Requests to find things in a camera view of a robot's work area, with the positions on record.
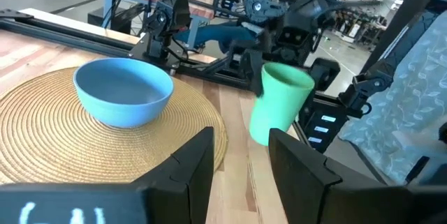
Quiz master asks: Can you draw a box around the round woven straw placemat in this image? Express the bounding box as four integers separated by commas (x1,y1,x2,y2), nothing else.
0,66,228,186

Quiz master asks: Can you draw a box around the leaf-patterned grey cloth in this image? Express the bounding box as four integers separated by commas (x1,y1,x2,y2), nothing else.
337,9,447,186

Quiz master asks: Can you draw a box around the blue bowl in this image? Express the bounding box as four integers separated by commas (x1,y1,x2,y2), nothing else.
72,57,175,129

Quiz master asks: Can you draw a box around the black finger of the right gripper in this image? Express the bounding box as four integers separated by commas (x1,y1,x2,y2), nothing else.
243,48,266,98
309,57,342,92

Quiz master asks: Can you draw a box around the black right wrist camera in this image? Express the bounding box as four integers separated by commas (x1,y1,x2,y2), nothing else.
279,24,314,51

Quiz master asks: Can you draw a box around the person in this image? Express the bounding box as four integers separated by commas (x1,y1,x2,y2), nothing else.
173,20,261,54

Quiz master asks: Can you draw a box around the green plastic cup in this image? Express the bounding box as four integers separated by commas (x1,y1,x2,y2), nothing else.
248,61,316,147

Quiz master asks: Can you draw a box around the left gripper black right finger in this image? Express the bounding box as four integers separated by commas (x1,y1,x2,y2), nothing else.
268,128,447,224

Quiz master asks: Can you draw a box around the black aluminium table frame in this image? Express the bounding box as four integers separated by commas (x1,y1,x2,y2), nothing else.
0,0,254,91

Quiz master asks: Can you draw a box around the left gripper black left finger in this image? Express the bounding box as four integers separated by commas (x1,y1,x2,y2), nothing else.
0,126,216,224

